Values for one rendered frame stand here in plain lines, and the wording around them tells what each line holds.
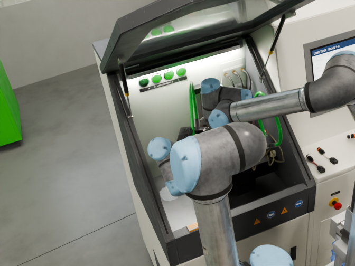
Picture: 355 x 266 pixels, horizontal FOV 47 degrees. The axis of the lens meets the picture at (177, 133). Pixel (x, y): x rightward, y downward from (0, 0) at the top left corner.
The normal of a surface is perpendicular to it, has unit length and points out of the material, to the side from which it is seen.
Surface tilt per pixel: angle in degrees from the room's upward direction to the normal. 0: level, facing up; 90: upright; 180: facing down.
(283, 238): 90
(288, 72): 76
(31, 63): 90
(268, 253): 8
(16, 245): 0
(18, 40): 90
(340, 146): 0
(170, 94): 90
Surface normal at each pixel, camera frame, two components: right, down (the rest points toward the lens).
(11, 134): 0.36, 0.49
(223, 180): 0.60, 0.24
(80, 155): -0.13, -0.82
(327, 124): 0.31, 0.29
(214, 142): 0.04, -0.53
